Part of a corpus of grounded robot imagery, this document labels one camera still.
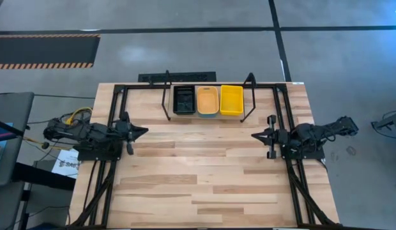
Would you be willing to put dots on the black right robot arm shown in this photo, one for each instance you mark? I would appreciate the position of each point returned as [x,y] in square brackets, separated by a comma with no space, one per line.
[313,134]

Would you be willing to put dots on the wooden shelf with black frame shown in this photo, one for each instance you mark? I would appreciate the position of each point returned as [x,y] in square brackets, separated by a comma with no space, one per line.
[230,117]

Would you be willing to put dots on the orange plastic basket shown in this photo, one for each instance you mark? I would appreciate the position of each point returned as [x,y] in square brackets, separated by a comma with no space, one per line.
[208,100]

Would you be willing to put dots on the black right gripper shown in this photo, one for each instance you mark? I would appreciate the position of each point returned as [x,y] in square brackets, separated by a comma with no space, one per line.
[272,137]

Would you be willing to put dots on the black slotted plastic basket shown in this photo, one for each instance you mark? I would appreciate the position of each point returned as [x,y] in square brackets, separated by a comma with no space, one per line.
[184,100]

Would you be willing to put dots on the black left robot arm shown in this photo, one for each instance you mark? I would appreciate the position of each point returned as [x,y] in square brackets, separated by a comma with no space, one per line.
[89,134]

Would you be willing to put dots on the yellow slotted plastic basket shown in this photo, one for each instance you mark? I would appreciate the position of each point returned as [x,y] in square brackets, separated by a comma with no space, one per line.
[231,100]

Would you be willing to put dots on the grey metal stand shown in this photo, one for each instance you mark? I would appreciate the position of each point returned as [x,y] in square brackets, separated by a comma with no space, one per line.
[389,123]

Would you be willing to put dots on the grey desk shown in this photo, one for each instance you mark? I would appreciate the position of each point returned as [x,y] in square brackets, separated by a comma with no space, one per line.
[9,108]

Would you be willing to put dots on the black metal rig frame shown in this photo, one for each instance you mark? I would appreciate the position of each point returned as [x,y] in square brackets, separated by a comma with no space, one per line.
[118,87]

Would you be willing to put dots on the black perforated bar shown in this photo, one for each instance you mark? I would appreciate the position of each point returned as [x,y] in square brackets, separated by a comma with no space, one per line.
[185,77]

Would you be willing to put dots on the white printed paper sheet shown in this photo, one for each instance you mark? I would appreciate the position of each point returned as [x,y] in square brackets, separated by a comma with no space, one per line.
[68,164]

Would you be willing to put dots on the black hazard-striped floor mat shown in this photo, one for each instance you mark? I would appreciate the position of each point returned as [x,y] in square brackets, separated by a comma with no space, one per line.
[41,51]

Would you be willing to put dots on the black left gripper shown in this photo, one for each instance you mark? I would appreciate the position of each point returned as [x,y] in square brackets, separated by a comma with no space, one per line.
[126,132]

